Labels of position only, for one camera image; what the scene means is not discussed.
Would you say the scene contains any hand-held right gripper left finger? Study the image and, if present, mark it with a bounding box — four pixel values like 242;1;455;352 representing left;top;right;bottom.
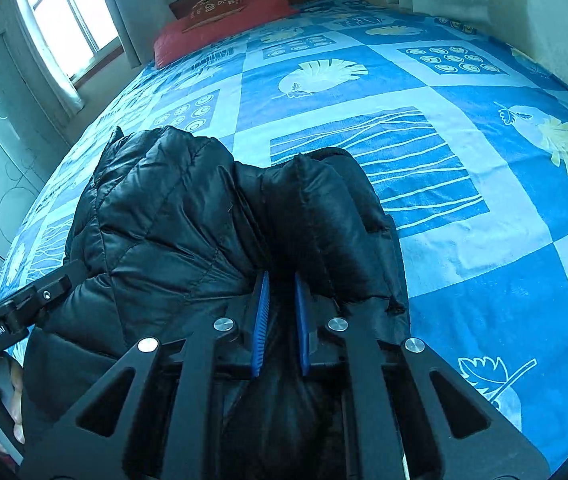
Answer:
19;270;271;480

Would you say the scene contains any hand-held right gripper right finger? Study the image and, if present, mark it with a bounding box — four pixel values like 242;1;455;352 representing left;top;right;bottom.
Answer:
294;272;550;480

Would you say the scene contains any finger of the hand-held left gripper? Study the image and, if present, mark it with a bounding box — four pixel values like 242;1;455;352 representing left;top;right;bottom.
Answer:
28;259;89;307

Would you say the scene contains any black puffer jacket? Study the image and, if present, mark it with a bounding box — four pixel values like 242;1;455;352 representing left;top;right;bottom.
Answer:
21;125;412;480

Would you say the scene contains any bed with blue patterned sheet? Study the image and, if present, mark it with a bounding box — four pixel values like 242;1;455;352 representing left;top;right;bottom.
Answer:
0;0;568;471

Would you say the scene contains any white sheer curtain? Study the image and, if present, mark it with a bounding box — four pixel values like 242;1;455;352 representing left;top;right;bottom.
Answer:
11;0;85;116

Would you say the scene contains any window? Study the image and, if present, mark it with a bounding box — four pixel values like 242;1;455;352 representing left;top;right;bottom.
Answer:
19;0;125;83

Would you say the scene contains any red pillow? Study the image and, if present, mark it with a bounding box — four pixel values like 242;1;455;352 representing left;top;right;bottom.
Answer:
153;0;300;70

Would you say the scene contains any small printed red cushion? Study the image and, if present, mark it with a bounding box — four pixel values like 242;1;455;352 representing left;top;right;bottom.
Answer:
181;0;252;33

